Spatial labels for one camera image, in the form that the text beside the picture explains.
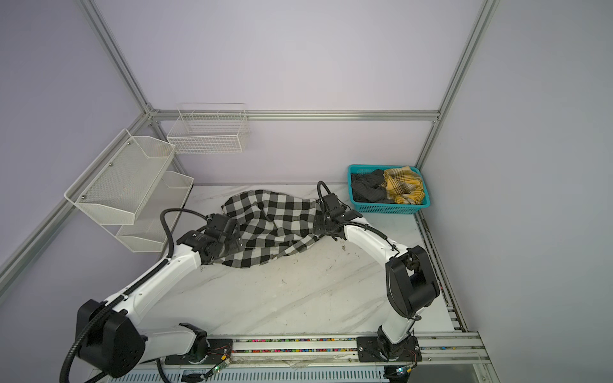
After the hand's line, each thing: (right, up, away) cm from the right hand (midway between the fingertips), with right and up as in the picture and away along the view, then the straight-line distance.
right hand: (321, 225), depth 90 cm
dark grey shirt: (+23, +16, +18) cm, 34 cm away
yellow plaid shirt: (+38, +17, +14) cm, 44 cm away
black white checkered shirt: (-23, 0, +14) cm, 27 cm away
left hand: (-34, -7, -8) cm, 36 cm away
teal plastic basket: (+29, +6, +14) cm, 33 cm away
